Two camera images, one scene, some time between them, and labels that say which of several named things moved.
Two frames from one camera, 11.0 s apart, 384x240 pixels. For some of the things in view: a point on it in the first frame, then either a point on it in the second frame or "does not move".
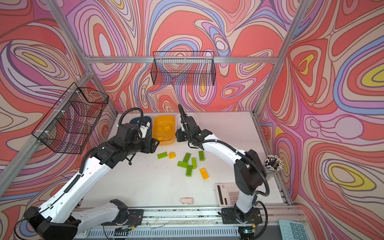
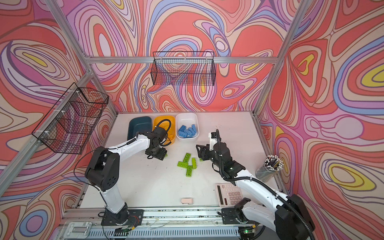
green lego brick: [194, 163] does not move
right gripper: [179, 138] to [204, 150]
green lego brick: [187, 157] does not move
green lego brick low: [183, 164] does not move
